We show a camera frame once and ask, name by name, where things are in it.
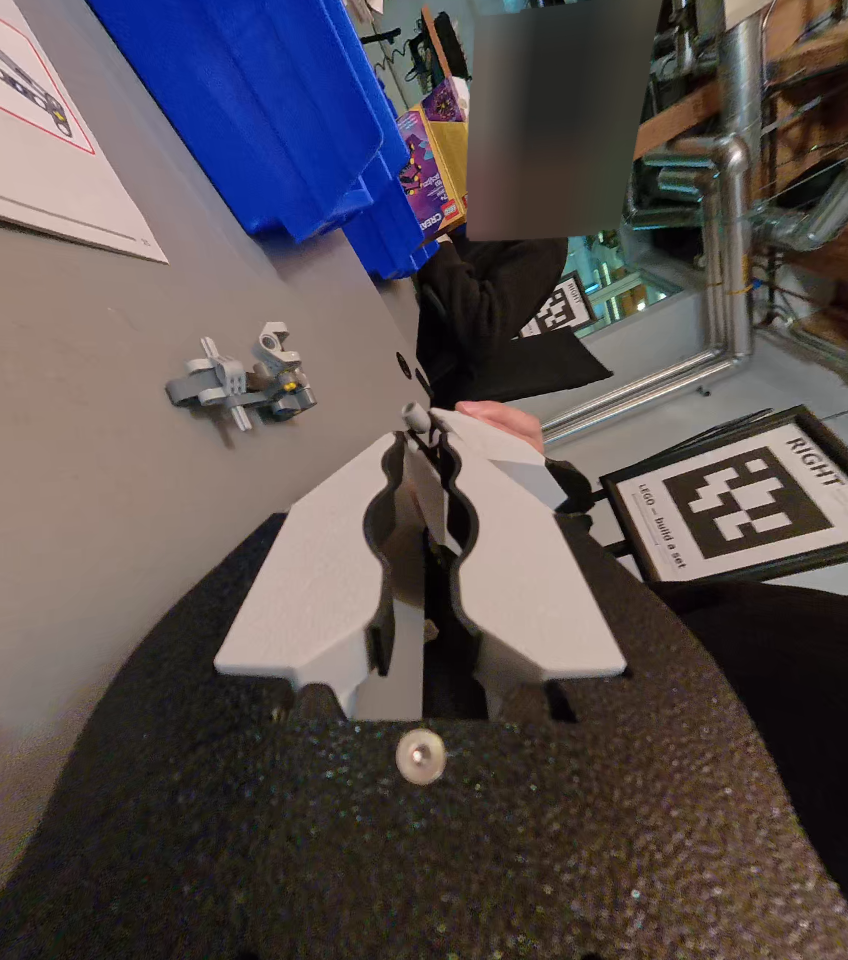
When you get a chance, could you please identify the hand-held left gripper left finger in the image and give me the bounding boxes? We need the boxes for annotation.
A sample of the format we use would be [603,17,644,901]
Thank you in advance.
[214,431,410,720]

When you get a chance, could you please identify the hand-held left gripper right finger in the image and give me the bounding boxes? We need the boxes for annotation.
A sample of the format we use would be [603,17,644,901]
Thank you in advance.
[435,431,628,687]

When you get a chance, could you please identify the curved grey toy piece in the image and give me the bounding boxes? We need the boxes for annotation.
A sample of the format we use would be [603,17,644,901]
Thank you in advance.
[401,401,434,451]

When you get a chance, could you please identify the grey toy connector assembly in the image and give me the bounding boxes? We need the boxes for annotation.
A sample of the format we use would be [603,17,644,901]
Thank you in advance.
[165,321,319,432]

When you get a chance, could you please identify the person's right forearm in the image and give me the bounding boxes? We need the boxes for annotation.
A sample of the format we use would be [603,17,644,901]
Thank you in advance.
[652,581,848,960]

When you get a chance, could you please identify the person's right hand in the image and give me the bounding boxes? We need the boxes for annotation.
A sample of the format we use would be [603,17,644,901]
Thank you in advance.
[454,399,547,456]

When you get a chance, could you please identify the fiducial tag card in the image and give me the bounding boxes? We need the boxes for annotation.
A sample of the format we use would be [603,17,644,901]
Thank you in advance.
[520,271,596,339]

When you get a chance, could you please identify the black framed sign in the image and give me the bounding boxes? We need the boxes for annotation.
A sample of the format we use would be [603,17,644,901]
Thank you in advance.
[600,405,848,586]

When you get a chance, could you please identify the purple toy box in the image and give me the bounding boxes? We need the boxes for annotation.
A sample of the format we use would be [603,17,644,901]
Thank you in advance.
[396,78,470,240]

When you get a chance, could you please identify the silver metal pipes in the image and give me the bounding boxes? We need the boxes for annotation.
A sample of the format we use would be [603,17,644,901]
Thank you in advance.
[544,15,759,445]

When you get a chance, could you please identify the large blue storage bin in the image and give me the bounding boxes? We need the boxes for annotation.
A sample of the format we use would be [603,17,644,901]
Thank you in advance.
[86,0,410,241]

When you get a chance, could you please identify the open instruction booklet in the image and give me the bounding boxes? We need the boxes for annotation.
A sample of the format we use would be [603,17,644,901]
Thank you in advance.
[0,0,169,265]

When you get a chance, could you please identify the silver air duct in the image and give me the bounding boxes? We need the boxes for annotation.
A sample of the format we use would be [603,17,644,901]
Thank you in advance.
[750,120,848,252]

